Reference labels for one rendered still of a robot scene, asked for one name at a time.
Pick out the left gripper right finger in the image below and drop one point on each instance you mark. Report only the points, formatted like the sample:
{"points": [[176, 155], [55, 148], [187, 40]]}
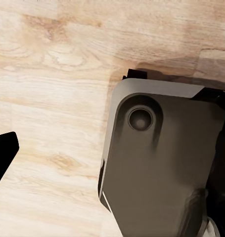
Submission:
{"points": [[220, 144]]}

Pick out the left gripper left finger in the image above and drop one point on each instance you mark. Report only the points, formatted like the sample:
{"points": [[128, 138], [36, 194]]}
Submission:
{"points": [[9, 146]]}

